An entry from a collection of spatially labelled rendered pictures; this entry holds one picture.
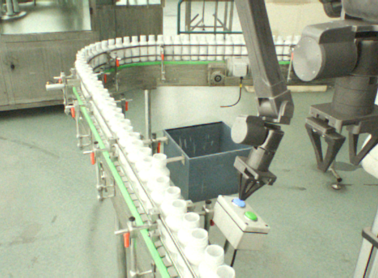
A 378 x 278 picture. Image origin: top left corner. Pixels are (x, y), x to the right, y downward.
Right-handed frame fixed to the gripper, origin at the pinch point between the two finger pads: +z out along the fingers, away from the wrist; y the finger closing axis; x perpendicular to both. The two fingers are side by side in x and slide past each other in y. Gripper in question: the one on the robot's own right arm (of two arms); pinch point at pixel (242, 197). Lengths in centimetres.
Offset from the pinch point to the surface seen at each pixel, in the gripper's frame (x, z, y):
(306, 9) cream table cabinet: 274, -90, -340
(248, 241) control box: -1.4, 6.5, 9.6
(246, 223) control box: -3.5, 2.2, 8.8
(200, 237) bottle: -16.8, 4.9, 11.7
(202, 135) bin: 36, 13, -85
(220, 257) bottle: -17.3, 3.0, 20.5
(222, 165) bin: 31, 14, -54
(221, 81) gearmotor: 81, -4, -158
